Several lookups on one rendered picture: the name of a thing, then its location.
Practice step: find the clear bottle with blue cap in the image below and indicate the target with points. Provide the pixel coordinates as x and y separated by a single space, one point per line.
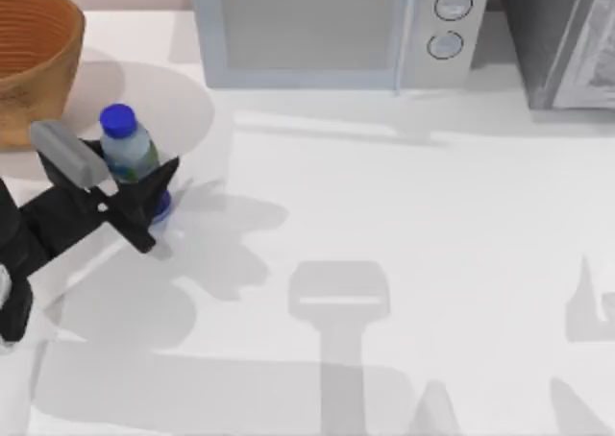
127 148

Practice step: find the microwave oven door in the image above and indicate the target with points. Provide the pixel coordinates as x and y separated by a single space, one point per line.
312 28

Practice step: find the round microwave knob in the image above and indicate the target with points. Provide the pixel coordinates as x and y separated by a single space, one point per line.
445 44
453 5

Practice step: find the woven wooden basket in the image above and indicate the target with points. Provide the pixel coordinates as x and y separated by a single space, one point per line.
33 71

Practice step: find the pale microwave oven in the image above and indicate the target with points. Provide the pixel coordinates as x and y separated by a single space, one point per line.
447 78

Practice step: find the grey cabinet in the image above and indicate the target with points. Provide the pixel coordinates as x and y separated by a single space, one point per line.
538 37

